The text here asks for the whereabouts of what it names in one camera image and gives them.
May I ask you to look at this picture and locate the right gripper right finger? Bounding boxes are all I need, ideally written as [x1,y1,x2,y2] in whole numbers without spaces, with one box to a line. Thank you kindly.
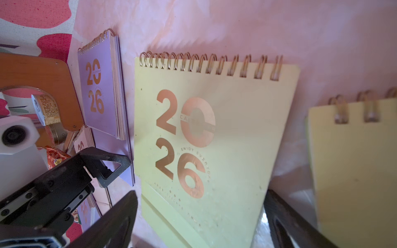
[264,190,336,248]

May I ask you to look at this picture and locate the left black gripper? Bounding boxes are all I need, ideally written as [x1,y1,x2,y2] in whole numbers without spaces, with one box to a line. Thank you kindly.
[1,147,132,248]

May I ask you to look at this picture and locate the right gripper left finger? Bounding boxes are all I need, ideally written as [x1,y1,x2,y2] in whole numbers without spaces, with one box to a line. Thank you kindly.
[69,191,138,248]

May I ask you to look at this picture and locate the purple calendar back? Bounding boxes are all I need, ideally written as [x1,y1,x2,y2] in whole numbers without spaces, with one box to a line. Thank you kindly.
[77,28,135,187]

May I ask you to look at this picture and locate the purple calendar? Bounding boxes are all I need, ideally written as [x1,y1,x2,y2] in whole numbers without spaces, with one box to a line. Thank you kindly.
[77,28,135,187]
[77,195,100,232]

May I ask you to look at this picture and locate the yellow-green calendar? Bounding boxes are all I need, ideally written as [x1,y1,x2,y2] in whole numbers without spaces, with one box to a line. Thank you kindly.
[134,51,300,248]
[306,87,397,248]

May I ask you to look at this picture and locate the yellow-green calendar back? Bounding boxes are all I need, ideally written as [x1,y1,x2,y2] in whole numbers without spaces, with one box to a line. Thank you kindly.
[134,51,300,248]

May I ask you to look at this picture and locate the pink calendar near shelf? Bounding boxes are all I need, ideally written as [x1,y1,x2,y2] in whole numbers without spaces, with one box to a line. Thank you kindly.
[73,126,95,153]

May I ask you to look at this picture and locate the orange snack bag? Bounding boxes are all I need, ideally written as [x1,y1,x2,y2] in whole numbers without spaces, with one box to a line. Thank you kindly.
[38,146,71,170]

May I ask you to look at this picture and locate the yellow pull-tab can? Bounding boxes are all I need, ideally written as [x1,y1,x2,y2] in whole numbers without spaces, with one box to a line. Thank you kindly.
[31,94,61,126]

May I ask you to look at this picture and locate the wooden three-tier shelf rack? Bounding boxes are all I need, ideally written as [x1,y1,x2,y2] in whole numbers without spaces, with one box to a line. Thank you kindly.
[1,53,84,150]

